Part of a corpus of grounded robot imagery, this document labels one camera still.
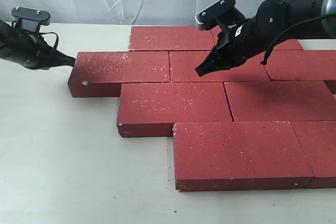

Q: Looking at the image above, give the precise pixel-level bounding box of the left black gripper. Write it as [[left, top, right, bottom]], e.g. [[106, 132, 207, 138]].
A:
[[1, 24, 76, 70]]

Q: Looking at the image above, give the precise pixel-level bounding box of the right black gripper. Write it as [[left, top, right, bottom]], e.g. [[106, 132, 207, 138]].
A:
[[195, 17, 270, 77]]

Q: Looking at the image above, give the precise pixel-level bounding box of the angled red brick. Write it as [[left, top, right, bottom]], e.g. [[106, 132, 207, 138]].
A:
[[68, 51, 170, 98]]

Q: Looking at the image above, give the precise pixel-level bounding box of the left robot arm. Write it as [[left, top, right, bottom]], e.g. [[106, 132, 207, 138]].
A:
[[1, 21, 76, 70]]

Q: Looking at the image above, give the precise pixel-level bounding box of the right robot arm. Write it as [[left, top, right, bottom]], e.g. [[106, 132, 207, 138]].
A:
[[195, 0, 335, 77]]

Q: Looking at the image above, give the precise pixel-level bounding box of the front large red brick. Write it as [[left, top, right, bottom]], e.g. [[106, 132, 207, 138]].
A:
[[173, 121, 314, 192]]

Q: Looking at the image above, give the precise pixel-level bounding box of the front right edge red brick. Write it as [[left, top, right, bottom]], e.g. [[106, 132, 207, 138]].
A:
[[291, 121, 335, 189]]

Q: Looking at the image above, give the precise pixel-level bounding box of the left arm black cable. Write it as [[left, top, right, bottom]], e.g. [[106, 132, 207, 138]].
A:
[[18, 30, 59, 50]]

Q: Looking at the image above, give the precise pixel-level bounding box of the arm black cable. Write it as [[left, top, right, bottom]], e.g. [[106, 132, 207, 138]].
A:
[[259, 0, 336, 66], [18, 30, 59, 50]]

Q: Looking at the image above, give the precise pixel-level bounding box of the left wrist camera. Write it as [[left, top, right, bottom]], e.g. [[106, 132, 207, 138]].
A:
[[11, 6, 51, 33]]

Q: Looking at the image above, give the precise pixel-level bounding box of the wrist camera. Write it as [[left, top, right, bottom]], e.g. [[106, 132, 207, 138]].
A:
[[11, 6, 51, 33], [195, 0, 246, 30]]

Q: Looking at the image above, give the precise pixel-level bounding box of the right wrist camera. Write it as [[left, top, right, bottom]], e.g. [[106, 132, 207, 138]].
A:
[[195, 0, 246, 30]]

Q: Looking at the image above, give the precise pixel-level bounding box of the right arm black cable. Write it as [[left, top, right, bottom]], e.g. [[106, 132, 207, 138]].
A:
[[259, 0, 336, 66]]

